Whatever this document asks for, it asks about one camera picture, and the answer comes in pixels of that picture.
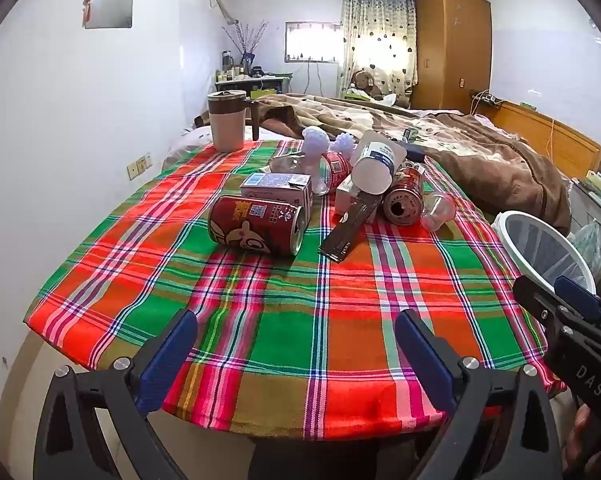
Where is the vase with purple branches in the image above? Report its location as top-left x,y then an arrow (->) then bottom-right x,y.
223,20 -> 268,76

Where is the wooden bed headboard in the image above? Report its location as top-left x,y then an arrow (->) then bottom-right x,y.
491,100 -> 601,181

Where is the grey wall panel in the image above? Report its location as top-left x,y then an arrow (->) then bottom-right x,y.
83,0 -> 135,30

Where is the plaid tablecloth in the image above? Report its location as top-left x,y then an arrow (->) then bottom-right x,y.
23,137 -> 566,441

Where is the clear plastic bag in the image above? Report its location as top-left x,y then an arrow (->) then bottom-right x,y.
571,220 -> 601,271

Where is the clear bottle with red label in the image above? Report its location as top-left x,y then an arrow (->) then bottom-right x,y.
270,150 -> 354,196

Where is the floral bed sheet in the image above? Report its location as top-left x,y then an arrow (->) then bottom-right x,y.
163,125 -> 291,171

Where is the person's right hand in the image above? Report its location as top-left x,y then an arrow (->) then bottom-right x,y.
563,402 -> 601,480

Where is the white trash bin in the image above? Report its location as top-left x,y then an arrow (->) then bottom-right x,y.
491,210 -> 597,296

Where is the brown teddy bear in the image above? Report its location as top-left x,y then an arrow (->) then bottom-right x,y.
351,70 -> 384,98

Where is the long black box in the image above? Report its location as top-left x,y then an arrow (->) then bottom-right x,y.
319,192 -> 384,263

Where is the small white box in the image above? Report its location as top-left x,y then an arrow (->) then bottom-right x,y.
335,180 -> 361,216

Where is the window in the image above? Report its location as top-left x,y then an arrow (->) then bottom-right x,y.
285,21 -> 342,65

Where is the white yogurt cup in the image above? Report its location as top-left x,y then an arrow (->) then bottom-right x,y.
349,130 -> 407,196

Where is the grey nightstand cabinet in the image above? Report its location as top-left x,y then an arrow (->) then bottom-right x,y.
565,170 -> 601,271

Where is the beige mug with brown lid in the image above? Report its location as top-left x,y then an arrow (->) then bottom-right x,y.
208,90 -> 261,153

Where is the red cartoon drink can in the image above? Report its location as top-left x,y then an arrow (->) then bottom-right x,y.
209,195 -> 306,257

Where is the black glasses case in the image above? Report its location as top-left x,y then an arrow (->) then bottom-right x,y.
395,142 -> 426,163

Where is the yellow wall socket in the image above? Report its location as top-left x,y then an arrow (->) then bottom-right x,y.
127,152 -> 154,181

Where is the patterned curtain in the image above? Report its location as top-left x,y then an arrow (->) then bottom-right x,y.
338,0 -> 419,98

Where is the clear plastic cup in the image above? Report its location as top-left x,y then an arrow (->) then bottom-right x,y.
419,191 -> 457,232

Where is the purple white milk carton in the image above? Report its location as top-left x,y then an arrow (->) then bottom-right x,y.
239,172 -> 314,211

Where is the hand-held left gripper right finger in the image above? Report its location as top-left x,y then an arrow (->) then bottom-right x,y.
395,309 -> 564,480

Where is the wooden wardrobe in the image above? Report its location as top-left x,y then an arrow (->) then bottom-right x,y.
411,0 -> 494,113

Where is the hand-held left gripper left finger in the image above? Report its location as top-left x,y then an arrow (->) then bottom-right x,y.
33,309 -> 198,480

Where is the cluttered desk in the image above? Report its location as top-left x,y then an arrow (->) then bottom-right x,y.
214,72 -> 294,98

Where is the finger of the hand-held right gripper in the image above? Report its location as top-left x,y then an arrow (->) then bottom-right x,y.
555,276 -> 601,322
513,275 -> 564,331

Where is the brown blanket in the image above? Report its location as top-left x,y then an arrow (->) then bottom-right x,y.
195,94 -> 574,236

